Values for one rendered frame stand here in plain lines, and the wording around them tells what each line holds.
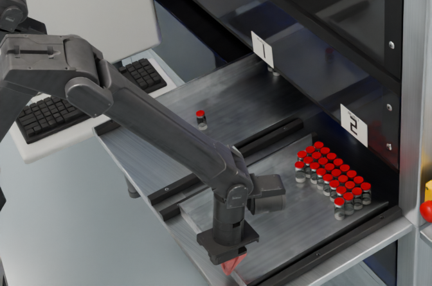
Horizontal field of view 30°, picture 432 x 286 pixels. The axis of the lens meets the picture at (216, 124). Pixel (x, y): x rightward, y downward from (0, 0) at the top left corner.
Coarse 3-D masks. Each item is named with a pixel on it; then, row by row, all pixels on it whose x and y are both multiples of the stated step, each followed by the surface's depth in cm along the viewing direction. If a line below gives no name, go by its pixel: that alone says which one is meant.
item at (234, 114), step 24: (216, 72) 201; (240, 72) 204; (264, 72) 203; (168, 96) 197; (192, 96) 199; (216, 96) 198; (240, 96) 197; (264, 96) 196; (288, 96) 195; (192, 120) 193; (216, 120) 192; (240, 120) 190; (264, 120) 189; (288, 120) 185; (240, 144) 181
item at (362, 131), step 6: (342, 108) 165; (342, 114) 166; (348, 114) 163; (342, 120) 167; (348, 120) 164; (360, 120) 160; (342, 126) 168; (348, 126) 165; (360, 126) 161; (366, 126) 159; (360, 132) 162; (366, 132) 160; (360, 138) 163; (366, 138) 161; (366, 144) 162
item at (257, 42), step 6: (252, 36) 189; (258, 42) 187; (264, 42) 184; (258, 48) 188; (264, 48) 185; (270, 48) 183; (258, 54) 190; (270, 54) 184; (264, 60) 189; (270, 60) 186
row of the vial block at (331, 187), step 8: (304, 152) 173; (304, 160) 171; (312, 160) 171; (312, 168) 169; (320, 168) 168; (312, 176) 170; (320, 176) 168; (328, 176) 167; (320, 184) 169; (328, 184) 166; (336, 184) 164; (328, 192) 168; (336, 192) 164; (344, 192) 163; (352, 200) 162; (352, 208) 163
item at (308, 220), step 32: (288, 160) 178; (288, 192) 171; (320, 192) 170; (192, 224) 165; (256, 224) 165; (288, 224) 164; (320, 224) 163; (352, 224) 159; (256, 256) 159; (288, 256) 158
